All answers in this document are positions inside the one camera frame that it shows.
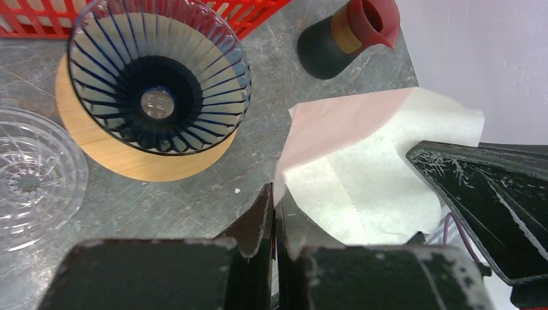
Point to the round wooden dripper holder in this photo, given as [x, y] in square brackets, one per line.
[117, 156]

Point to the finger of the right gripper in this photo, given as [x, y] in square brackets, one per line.
[499, 194]

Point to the white paper coffee filter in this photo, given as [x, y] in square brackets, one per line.
[344, 162]

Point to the clear glass dripper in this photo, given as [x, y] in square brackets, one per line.
[44, 177]

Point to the red plastic shopping basket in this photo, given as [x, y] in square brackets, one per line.
[54, 19]

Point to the dark red black cup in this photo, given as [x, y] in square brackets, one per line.
[327, 47]

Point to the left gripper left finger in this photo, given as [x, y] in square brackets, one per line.
[230, 271]

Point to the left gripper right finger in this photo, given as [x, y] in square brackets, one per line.
[318, 272]

